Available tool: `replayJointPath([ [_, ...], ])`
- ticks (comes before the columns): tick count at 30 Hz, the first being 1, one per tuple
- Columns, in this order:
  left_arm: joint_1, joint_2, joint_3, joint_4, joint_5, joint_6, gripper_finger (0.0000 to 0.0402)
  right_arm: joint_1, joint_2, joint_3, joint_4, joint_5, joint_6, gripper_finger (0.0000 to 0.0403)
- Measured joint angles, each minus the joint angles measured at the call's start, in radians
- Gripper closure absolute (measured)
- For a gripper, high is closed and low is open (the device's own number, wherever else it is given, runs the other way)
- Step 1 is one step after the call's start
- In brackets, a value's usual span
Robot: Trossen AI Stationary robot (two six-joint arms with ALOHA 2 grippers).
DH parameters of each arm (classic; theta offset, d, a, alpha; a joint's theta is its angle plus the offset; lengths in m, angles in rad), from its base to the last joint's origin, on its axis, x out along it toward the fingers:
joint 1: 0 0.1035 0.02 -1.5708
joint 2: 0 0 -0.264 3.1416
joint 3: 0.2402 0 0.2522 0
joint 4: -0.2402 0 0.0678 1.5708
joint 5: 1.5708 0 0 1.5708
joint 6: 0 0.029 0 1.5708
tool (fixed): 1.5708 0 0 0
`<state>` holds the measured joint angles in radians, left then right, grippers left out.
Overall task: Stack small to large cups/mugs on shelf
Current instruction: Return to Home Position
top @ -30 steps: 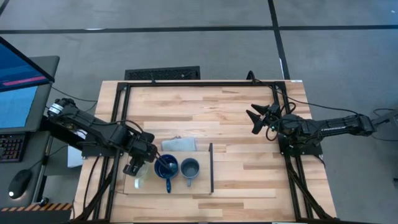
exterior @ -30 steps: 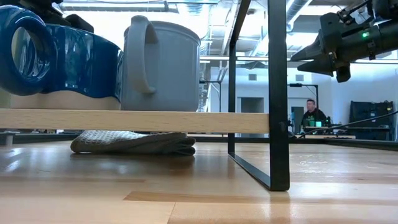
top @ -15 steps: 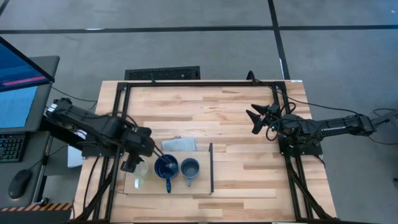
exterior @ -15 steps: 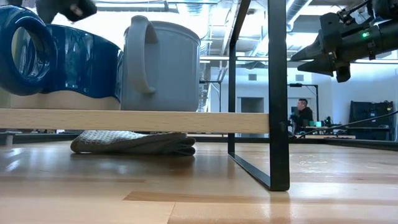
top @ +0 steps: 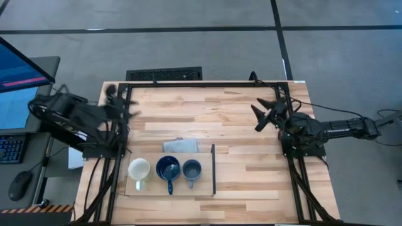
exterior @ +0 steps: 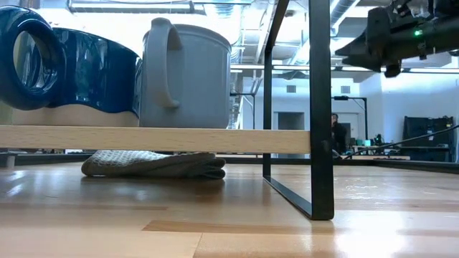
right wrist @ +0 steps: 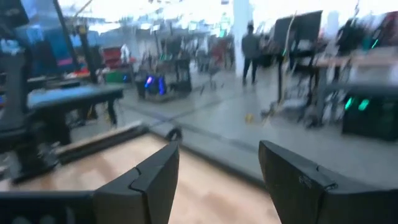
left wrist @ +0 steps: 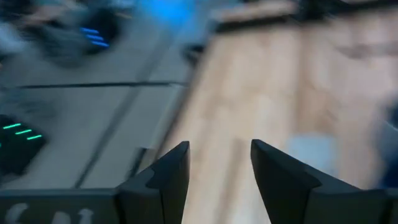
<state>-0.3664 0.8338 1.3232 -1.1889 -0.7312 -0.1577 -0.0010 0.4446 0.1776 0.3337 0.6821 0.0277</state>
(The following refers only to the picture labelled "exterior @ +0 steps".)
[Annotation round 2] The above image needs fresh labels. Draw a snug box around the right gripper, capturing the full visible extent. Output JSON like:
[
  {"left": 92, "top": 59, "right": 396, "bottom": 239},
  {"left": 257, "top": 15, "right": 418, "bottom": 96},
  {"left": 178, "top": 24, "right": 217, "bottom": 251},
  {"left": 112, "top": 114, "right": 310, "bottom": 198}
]
[{"left": 334, "top": 6, "right": 459, "bottom": 78}]

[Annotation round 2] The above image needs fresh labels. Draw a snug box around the large grey ceramic mug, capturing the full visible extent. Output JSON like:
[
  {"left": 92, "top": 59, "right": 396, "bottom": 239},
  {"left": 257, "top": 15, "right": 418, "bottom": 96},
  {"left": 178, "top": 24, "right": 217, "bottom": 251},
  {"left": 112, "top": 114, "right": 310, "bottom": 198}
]
[{"left": 138, "top": 16, "right": 232, "bottom": 130}]

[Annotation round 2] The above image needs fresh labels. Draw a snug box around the grey waffle-weave cloth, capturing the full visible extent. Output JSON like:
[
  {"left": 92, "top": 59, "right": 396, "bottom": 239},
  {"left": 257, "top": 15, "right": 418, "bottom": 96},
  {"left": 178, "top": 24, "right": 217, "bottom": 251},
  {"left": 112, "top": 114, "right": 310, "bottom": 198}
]
[{"left": 80, "top": 149, "right": 227, "bottom": 181}]

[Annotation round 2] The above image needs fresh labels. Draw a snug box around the blue mug with cream base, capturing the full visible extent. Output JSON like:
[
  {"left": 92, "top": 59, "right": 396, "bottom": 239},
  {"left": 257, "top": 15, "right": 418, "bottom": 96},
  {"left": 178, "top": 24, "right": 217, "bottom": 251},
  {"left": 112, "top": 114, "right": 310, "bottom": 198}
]
[{"left": 0, "top": 4, "right": 143, "bottom": 128}]

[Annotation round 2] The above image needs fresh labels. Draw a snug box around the person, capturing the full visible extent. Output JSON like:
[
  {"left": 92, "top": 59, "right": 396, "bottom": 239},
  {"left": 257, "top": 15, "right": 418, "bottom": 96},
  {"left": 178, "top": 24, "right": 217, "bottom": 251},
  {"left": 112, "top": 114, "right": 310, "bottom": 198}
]
[{"left": 331, "top": 113, "right": 349, "bottom": 156}]

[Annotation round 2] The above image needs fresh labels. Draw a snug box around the tall black cabinet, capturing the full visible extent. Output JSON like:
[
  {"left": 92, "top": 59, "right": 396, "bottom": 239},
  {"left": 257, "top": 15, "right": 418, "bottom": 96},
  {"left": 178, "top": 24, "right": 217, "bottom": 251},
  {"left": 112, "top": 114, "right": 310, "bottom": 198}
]
[{"left": 402, "top": 115, "right": 455, "bottom": 163}]

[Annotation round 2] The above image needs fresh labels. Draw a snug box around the wood-topped workbench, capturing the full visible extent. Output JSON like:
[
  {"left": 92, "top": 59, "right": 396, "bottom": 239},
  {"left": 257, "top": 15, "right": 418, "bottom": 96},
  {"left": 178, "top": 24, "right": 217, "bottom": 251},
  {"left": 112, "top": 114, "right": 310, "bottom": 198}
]
[{"left": 350, "top": 144, "right": 412, "bottom": 161}]

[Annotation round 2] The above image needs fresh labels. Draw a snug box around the long ceiling light bar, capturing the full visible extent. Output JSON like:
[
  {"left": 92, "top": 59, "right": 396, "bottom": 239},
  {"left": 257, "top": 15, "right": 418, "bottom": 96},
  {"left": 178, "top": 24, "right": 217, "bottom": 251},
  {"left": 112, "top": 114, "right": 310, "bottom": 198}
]
[{"left": 229, "top": 64, "right": 459, "bottom": 75}]

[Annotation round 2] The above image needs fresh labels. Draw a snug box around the black camera rig frame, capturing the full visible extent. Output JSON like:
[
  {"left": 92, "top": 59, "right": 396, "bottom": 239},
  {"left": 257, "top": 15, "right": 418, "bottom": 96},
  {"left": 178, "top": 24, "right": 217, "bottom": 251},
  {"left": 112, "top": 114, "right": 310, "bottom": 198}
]
[{"left": 331, "top": 95, "right": 368, "bottom": 145}]

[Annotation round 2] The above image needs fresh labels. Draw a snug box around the thin black cable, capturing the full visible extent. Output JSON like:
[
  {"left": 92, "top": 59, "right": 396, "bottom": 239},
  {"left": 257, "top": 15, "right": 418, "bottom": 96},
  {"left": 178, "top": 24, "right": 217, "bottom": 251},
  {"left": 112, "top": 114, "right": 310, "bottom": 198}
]
[{"left": 343, "top": 123, "right": 459, "bottom": 160}]

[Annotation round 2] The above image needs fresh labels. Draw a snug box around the black table edge rail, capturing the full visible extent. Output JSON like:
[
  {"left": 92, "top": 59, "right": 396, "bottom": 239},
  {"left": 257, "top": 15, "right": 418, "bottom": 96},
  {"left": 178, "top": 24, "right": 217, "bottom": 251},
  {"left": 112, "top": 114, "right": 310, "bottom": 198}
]
[{"left": 16, "top": 153, "right": 459, "bottom": 175}]

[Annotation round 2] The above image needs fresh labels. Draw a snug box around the wooden shelf with black frame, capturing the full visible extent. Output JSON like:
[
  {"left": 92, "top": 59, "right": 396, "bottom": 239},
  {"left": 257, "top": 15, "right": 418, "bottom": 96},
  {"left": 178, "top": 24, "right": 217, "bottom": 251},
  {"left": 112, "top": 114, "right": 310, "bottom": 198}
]
[{"left": 0, "top": 0, "right": 336, "bottom": 221}]

